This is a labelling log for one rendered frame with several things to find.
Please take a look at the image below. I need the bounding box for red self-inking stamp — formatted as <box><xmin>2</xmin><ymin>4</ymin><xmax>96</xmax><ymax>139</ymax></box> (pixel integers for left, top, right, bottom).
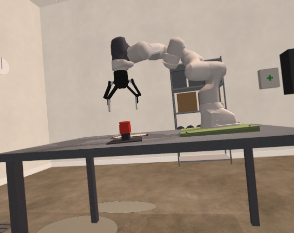
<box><xmin>119</xmin><ymin>121</ymin><xmax>131</xmax><ymax>141</ymax></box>

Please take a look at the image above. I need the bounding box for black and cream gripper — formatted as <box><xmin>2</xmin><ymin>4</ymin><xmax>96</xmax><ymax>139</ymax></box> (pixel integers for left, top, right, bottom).
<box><xmin>103</xmin><ymin>70</ymin><xmax>141</xmax><ymax>112</ymax></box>

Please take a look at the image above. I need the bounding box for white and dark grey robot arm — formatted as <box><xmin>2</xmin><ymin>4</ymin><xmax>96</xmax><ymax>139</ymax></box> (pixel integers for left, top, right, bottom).
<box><xmin>111</xmin><ymin>36</ymin><xmax>241</xmax><ymax>128</ymax></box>

